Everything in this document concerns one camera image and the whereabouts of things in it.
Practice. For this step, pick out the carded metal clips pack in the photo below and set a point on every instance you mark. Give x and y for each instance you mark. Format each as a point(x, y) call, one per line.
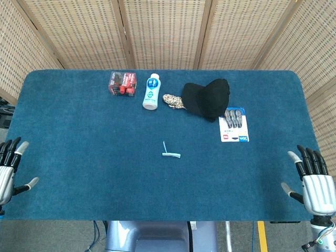
point(234, 124)

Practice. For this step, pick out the light blue plastic strip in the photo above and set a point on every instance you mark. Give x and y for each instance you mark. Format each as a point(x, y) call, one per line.
point(169, 153)

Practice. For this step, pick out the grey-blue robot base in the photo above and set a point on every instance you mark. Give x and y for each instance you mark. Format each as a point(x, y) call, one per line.
point(161, 236)

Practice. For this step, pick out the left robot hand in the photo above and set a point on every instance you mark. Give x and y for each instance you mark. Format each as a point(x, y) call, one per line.
point(6, 173)

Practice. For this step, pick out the blue table cloth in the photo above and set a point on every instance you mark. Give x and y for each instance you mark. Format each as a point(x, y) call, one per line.
point(162, 147)

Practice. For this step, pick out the white plastic bottle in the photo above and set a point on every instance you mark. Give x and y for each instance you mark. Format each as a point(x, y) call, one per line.
point(151, 92)

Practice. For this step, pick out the yellow floor tape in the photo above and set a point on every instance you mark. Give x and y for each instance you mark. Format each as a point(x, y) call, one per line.
point(262, 236)

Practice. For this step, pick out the bamboo folding screen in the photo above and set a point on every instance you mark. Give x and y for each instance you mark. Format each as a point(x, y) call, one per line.
point(168, 34)

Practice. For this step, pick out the red and black box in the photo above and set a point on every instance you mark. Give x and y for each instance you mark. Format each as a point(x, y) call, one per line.
point(123, 84)

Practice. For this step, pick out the black equipment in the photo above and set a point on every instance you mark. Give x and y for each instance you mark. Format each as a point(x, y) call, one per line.
point(5, 113)

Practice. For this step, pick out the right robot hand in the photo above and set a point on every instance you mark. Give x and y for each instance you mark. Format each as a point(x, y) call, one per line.
point(316, 191)

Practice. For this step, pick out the black baseball cap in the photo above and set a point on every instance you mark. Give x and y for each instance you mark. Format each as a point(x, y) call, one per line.
point(206, 99)

